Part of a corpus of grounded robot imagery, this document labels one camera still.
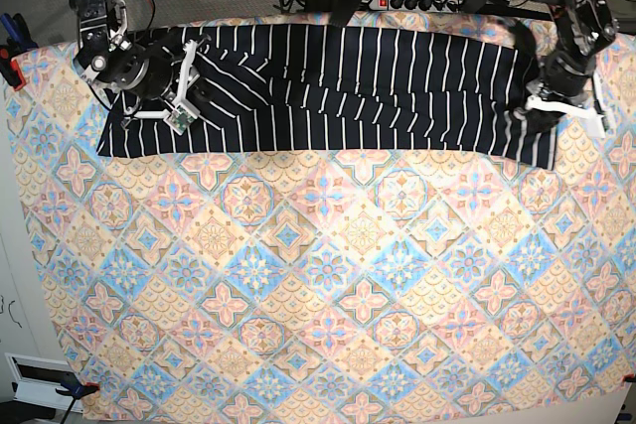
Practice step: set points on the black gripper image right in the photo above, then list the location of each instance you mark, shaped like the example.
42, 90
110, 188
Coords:
562, 74

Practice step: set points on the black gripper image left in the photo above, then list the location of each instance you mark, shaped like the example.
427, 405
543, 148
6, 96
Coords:
149, 73

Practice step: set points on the navy white striped T-shirt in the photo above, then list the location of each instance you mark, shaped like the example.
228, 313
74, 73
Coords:
294, 87

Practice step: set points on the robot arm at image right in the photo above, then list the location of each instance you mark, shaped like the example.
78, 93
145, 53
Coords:
583, 27

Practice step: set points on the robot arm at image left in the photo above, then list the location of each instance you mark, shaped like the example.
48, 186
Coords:
103, 37

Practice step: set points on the blue orange clamp upper left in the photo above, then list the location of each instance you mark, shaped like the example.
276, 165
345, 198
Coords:
18, 42

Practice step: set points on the blue orange clamp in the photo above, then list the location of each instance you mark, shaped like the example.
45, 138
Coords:
76, 390
18, 42

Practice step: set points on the white power strip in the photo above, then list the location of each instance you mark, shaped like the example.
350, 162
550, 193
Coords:
434, 6

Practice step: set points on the colourful patterned tablecloth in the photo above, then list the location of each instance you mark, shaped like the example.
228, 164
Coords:
311, 287

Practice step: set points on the blue orange clamp lower left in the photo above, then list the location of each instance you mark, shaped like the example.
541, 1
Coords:
76, 390

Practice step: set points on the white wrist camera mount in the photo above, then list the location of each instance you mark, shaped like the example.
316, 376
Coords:
180, 112
589, 108

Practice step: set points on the white wall vent panel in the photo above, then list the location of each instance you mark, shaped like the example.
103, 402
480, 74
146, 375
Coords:
37, 380

